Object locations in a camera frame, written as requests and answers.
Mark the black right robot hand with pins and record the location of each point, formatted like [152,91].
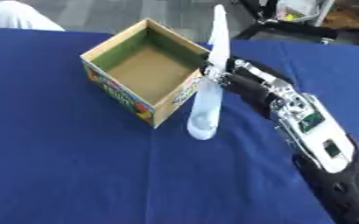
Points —
[251,86]

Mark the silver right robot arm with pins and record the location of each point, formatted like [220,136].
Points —
[325,145]

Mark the open cardboard box green inside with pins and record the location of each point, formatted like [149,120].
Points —
[147,70]

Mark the black chair base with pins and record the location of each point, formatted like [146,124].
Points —
[284,29]

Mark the clear plastic bin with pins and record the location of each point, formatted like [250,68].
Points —
[300,10]

